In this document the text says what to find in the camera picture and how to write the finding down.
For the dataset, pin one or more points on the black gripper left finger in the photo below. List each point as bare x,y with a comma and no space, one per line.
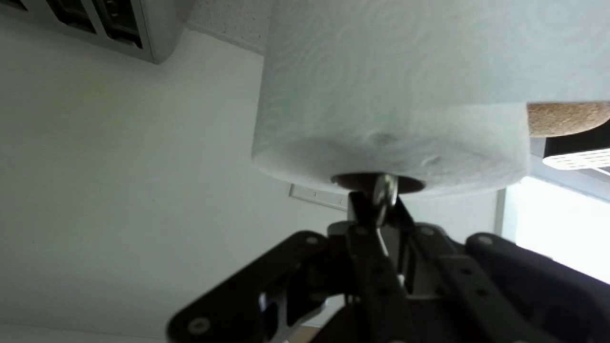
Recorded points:
369,272

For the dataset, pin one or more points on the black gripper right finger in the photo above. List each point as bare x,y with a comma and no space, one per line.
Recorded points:
508,291

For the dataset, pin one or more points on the white paper towel roll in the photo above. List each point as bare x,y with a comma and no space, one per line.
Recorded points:
382,76

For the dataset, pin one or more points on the brown wooden object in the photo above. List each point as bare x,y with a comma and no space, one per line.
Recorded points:
565,118

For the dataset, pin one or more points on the silver slotted appliance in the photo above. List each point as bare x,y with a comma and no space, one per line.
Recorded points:
96,19

